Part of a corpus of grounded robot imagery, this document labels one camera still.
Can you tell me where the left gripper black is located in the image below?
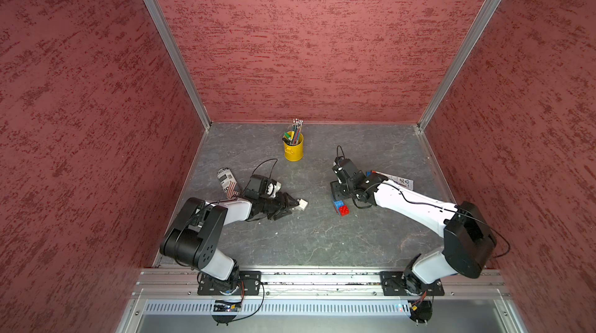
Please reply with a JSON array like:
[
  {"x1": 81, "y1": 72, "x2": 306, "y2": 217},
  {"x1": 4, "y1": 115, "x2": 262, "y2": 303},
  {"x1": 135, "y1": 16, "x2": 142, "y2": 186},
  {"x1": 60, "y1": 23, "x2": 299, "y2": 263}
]
[{"x1": 258, "y1": 192, "x2": 300, "y2": 220}]

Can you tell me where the blue lego plate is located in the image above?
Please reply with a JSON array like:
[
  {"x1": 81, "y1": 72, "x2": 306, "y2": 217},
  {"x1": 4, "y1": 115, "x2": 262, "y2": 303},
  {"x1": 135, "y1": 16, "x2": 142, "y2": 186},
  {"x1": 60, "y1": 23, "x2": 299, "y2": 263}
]
[{"x1": 333, "y1": 200, "x2": 345, "y2": 215}]

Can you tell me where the red lego brick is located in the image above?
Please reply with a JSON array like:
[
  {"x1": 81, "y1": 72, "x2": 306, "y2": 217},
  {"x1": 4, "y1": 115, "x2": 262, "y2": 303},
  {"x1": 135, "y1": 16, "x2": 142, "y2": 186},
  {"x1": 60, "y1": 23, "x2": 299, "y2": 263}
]
[{"x1": 338, "y1": 205, "x2": 350, "y2": 217}]

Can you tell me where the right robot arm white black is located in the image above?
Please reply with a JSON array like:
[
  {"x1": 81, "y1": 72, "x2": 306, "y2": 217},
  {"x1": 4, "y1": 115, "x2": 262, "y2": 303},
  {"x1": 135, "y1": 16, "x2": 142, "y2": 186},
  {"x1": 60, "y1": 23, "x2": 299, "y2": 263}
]
[{"x1": 331, "y1": 173, "x2": 498, "y2": 296}]

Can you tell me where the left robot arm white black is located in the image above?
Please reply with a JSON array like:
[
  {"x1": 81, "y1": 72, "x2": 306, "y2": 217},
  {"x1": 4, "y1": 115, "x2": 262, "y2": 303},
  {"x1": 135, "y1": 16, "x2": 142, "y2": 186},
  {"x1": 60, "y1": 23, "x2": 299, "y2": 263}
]
[{"x1": 159, "y1": 193, "x2": 308, "y2": 295}]

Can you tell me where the small striped can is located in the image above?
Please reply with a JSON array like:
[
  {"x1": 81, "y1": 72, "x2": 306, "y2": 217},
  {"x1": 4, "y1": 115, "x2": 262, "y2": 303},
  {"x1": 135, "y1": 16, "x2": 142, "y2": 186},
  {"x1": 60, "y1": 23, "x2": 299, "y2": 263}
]
[{"x1": 217, "y1": 168, "x2": 238, "y2": 198}]

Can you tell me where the white blue red flat box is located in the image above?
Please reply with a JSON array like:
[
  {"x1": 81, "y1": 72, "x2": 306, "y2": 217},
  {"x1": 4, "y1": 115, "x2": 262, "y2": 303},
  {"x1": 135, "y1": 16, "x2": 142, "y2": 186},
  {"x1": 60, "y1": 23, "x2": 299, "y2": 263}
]
[{"x1": 366, "y1": 171, "x2": 414, "y2": 190}]

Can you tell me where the yellow pen cup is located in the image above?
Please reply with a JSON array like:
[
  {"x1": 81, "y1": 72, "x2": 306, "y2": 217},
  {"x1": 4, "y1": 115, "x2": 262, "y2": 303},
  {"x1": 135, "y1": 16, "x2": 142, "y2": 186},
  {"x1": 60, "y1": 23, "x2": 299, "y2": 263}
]
[{"x1": 282, "y1": 131, "x2": 304, "y2": 162}]

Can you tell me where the pens bundle in cup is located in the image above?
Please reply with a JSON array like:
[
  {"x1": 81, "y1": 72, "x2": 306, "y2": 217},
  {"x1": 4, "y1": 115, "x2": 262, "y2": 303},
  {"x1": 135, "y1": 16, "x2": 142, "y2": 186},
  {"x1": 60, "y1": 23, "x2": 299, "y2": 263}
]
[{"x1": 282, "y1": 119, "x2": 304, "y2": 146}]

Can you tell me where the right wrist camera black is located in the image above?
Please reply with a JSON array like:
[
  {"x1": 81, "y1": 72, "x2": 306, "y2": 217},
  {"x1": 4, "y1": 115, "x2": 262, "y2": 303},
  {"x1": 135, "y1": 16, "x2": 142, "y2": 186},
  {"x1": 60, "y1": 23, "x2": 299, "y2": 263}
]
[{"x1": 332, "y1": 156, "x2": 366, "y2": 185}]

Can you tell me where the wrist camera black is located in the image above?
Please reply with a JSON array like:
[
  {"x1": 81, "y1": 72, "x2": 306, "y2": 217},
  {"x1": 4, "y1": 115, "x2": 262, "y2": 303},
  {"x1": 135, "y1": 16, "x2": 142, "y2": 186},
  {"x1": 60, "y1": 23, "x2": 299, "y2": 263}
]
[
  {"x1": 332, "y1": 156, "x2": 366, "y2": 185},
  {"x1": 243, "y1": 175, "x2": 282, "y2": 199}
]

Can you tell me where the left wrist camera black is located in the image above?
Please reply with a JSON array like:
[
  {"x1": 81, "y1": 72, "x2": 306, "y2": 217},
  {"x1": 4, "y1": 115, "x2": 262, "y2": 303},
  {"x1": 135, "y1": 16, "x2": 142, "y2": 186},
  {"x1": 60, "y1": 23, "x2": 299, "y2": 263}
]
[{"x1": 243, "y1": 175, "x2": 282, "y2": 199}]

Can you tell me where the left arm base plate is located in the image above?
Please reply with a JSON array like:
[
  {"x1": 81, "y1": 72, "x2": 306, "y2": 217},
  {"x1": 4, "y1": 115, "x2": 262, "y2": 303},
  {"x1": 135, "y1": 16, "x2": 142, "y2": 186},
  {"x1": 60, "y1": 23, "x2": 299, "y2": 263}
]
[{"x1": 196, "y1": 271, "x2": 262, "y2": 297}]

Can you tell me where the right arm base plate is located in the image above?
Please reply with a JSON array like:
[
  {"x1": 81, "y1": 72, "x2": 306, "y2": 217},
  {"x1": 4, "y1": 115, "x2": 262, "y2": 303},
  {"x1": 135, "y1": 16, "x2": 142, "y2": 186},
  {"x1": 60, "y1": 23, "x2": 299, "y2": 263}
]
[{"x1": 379, "y1": 271, "x2": 445, "y2": 298}]

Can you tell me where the white slotted cable duct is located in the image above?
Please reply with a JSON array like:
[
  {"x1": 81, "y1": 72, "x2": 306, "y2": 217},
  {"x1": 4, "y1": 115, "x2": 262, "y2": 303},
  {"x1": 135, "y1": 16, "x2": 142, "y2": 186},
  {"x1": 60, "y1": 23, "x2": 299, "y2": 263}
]
[{"x1": 143, "y1": 300, "x2": 411, "y2": 317}]

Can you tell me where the aluminium front rail frame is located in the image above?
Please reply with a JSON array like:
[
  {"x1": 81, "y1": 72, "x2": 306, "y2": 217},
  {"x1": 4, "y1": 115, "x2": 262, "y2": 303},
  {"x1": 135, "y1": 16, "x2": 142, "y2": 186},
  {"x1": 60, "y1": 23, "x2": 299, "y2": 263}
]
[{"x1": 117, "y1": 266, "x2": 527, "y2": 332}]

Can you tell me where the left aluminium corner post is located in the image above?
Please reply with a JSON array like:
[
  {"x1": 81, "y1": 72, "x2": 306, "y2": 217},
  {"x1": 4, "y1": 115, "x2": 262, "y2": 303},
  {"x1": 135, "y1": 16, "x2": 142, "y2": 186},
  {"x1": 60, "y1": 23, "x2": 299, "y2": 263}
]
[{"x1": 143, "y1": 0, "x2": 212, "y2": 131}]

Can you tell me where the aluminium corner post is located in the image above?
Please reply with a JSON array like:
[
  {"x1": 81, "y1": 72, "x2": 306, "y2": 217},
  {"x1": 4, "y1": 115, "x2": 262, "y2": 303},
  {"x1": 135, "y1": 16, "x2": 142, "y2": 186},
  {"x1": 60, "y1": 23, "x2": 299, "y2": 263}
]
[
  {"x1": 418, "y1": 0, "x2": 502, "y2": 134},
  {"x1": 143, "y1": 0, "x2": 212, "y2": 131}
]

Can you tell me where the right aluminium corner post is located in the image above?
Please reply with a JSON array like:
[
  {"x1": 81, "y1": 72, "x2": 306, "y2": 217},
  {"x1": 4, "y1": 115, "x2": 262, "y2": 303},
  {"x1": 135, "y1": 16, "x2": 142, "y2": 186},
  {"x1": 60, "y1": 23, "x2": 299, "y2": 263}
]
[{"x1": 418, "y1": 0, "x2": 502, "y2": 134}]

